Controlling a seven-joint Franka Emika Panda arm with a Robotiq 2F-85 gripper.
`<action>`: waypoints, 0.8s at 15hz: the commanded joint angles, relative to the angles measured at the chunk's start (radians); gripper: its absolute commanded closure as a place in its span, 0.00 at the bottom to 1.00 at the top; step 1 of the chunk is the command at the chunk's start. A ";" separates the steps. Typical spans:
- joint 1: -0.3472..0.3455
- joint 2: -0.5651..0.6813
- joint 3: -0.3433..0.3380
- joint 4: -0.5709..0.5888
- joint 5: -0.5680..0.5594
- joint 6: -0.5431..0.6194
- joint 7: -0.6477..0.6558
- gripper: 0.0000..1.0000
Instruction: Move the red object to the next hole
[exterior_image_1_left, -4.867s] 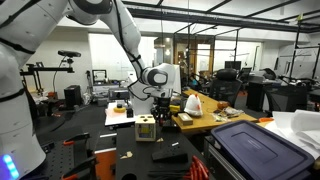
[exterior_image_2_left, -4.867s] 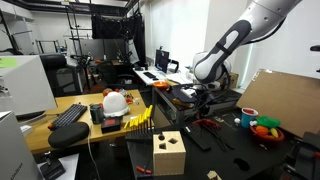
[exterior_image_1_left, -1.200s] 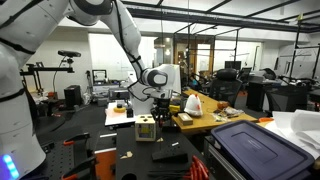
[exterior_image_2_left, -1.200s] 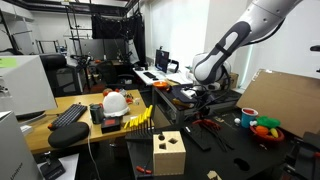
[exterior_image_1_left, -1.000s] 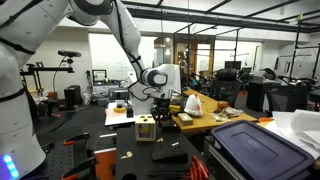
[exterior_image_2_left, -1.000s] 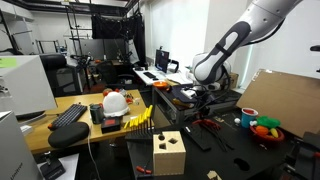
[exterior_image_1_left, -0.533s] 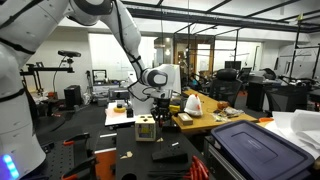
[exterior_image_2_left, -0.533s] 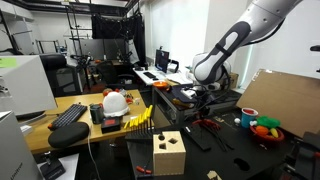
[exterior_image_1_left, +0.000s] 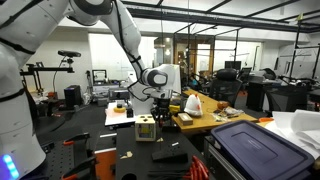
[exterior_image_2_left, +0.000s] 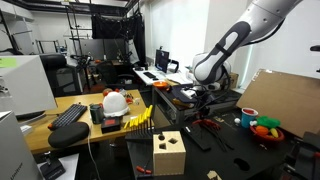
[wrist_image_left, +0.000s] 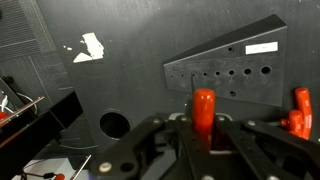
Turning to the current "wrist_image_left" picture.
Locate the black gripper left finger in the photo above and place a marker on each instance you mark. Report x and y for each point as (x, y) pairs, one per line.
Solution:
(160, 146)

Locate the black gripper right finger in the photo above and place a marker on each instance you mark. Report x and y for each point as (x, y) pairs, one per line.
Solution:
(266, 150)

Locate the small orange object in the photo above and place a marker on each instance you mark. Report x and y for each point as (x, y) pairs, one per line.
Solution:
(2, 116)

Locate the black wedge hex key stand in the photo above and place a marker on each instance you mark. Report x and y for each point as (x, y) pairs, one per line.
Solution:
(260, 88)

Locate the torn white sticker patch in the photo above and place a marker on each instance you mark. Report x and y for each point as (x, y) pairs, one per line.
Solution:
(95, 46)

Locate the white box under table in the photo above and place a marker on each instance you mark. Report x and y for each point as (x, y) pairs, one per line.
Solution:
(36, 168)

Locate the thin metal rod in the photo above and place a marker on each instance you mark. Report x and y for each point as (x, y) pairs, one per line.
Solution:
(21, 111)

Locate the black metal frame beam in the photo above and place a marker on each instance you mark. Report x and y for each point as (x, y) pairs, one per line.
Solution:
(36, 130)

